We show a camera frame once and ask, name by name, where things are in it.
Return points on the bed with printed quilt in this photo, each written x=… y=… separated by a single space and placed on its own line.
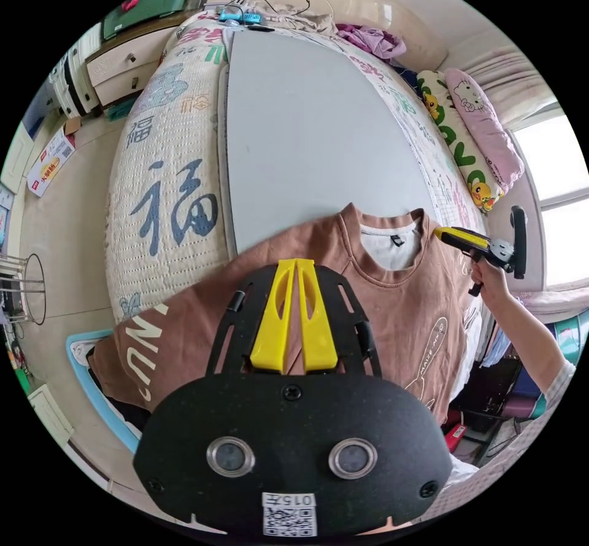
x=156 y=233

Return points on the pale pink curtain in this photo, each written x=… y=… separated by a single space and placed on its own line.
x=511 y=81

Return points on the light blue mat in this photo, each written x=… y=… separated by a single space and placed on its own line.
x=99 y=389

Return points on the cream cupboard with drawers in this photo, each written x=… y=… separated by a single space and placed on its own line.
x=122 y=72

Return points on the window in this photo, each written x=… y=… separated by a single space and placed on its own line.
x=557 y=178

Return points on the pink cat print pillow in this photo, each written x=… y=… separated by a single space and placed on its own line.
x=488 y=136

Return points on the grey flat folding board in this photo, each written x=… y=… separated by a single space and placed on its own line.
x=313 y=132

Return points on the person's left hand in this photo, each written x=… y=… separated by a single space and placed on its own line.
x=386 y=526

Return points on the pile of clothes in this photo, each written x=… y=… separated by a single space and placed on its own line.
x=368 y=40

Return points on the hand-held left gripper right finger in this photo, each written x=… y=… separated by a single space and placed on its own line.
x=317 y=329

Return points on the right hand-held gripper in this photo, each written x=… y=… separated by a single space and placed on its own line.
x=499 y=251

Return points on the person's right forearm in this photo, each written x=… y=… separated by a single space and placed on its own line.
x=529 y=339

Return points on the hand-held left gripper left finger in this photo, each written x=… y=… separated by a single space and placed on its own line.
x=271 y=325

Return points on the printed carton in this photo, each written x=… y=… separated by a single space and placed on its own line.
x=50 y=166

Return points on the duck print pillow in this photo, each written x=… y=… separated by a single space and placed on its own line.
x=453 y=141

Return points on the person's body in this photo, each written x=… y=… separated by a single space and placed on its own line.
x=497 y=472

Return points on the green topped table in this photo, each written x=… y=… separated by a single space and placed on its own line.
x=152 y=3

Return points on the brown patterned long sleeve sweater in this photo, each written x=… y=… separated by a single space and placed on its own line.
x=395 y=316

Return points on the person's right hand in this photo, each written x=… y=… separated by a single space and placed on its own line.
x=492 y=283

